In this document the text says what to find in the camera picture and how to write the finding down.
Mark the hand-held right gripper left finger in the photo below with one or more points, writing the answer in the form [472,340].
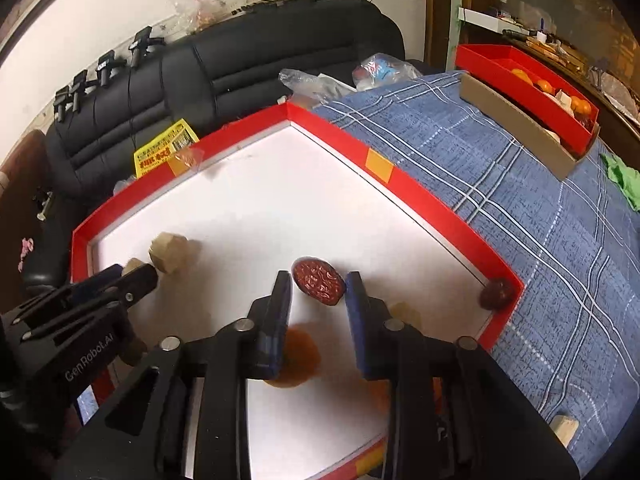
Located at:
[280,330]

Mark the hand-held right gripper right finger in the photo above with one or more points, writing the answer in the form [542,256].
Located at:
[357,330]

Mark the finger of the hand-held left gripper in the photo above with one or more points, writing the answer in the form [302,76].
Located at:
[102,280]
[135,282]

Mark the large orange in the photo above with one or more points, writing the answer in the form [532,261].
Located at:
[302,355]

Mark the wrinkled red date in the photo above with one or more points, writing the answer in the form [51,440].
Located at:
[497,294]
[318,282]

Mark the shallow red box white inside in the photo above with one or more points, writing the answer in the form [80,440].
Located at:
[300,200]

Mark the yellow printed packet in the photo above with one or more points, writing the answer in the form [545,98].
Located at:
[160,150]

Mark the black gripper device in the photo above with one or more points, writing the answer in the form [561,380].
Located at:
[145,45]
[80,87]
[110,65]

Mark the blue plaid tablecloth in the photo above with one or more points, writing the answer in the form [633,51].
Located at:
[550,260]

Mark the black leather sofa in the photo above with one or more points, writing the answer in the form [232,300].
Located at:
[250,55]

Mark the brown cardboard box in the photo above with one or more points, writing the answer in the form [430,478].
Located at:
[520,125]

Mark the plastic bags on sofa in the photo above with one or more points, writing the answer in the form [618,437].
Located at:
[382,67]

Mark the red box with snacks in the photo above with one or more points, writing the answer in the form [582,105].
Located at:
[525,105]

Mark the clear crinkled plastic bag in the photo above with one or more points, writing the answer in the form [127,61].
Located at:
[205,5]

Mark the green cloth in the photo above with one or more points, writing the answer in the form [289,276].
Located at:
[622,175]

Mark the wooden cabinet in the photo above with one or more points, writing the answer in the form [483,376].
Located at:
[440,10]

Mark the white flat box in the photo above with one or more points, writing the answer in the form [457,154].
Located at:
[480,17]

